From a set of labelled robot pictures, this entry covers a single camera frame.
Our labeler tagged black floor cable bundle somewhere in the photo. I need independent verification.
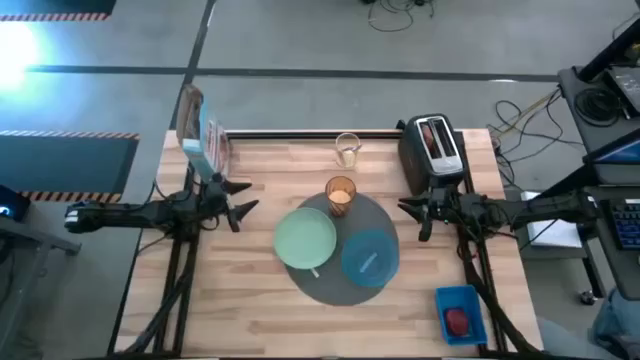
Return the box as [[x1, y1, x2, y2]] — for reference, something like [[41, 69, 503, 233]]
[[487, 98, 586, 187]]

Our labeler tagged black computer keyboard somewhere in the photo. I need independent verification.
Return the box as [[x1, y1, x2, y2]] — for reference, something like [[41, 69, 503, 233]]
[[607, 198, 640, 251]]

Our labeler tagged black hazard-striped floor mat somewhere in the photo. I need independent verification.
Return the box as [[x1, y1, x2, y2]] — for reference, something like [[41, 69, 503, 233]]
[[0, 0, 117, 22], [0, 129, 141, 204]]

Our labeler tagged black device blue light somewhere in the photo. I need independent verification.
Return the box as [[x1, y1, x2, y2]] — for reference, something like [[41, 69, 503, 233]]
[[0, 184, 32, 224]]

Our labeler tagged white flat board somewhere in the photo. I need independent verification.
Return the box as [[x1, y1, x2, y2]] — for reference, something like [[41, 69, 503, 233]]
[[519, 191, 585, 250]]

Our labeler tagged laptop with blue screen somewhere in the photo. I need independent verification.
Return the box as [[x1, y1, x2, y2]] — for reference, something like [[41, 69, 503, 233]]
[[582, 128, 640, 186]]

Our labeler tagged grey round woven placemat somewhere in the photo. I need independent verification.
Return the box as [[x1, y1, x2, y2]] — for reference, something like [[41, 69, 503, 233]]
[[282, 192, 401, 307]]

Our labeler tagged black toaster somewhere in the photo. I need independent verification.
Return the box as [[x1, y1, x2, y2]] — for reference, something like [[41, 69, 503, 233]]
[[397, 113, 466, 196]]

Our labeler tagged amber tumbler with juice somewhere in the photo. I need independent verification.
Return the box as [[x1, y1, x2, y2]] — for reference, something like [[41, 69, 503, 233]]
[[324, 175, 358, 218]]

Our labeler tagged red apple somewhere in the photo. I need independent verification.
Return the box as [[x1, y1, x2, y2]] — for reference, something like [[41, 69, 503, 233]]
[[444, 307, 471, 338]]

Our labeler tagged grey metal stand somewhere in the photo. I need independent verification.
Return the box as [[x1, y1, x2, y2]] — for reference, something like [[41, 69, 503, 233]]
[[0, 214, 82, 360]]

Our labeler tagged yellow floor cable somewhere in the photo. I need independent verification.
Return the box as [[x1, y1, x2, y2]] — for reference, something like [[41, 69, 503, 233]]
[[499, 88, 561, 137]]

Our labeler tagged cinnamon squares cereal box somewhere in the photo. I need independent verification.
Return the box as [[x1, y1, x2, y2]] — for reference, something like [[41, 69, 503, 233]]
[[175, 83, 232, 182]]

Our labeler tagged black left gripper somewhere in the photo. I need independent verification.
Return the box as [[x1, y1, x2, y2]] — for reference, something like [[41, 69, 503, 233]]
[[199, 171, 261, 234]]

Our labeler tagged blue plastic bowl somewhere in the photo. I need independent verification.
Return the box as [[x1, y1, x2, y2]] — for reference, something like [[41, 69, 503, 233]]
[[340, 228, 401, 289]]

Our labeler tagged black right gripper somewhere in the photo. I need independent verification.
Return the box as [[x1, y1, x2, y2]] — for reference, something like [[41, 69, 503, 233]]
[[397, 184, 467, 244]]

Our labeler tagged person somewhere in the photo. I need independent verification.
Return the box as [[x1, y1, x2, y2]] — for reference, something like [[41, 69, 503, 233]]
[[592, 287, 640, 360]]

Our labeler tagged coiled black cable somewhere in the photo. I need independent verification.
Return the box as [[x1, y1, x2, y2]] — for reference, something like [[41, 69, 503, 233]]
[[573, 86, 625, 127]]

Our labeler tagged mint green plate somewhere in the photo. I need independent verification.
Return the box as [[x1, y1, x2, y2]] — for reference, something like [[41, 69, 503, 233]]
[[272, 206, 338, 271]]

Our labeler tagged dark grey side desk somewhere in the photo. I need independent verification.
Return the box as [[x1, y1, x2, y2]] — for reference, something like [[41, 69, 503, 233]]
[[557, 64, 640, 301]]

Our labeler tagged blue plastic basket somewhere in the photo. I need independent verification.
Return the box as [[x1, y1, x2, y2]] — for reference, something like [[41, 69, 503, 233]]
[[434, 284, 489, 347]]

